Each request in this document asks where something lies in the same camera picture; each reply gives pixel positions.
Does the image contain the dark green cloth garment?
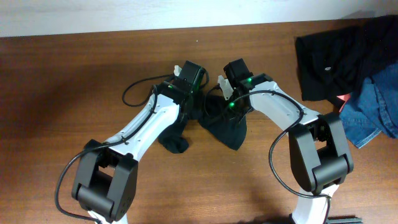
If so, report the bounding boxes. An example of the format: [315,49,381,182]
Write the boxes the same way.
[158,92,247,154]

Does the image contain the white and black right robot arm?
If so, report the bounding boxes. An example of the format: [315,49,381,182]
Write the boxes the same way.
[218,59,354,223]

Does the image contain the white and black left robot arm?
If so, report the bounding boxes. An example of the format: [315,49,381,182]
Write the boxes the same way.
[72,61,208,223]

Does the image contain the blue denim jeans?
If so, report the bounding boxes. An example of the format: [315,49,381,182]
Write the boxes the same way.
[340,63,397,149]

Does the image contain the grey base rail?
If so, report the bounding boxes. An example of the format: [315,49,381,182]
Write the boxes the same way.
[326,216,364,224]

